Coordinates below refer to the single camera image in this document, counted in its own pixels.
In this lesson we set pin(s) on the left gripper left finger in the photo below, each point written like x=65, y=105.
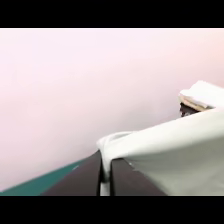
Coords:
x=83, y=180

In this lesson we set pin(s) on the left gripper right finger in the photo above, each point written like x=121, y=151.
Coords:
x=130, y=183

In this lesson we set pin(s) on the white shirt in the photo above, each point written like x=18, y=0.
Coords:
x=180, y=153

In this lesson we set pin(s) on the dark folded garment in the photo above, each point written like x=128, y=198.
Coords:
x=186, y=110

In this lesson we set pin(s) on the beige folded garment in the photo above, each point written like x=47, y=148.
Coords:
x=193, y=104

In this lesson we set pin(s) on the white folded garment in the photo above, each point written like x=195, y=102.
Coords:
x=206, y=93

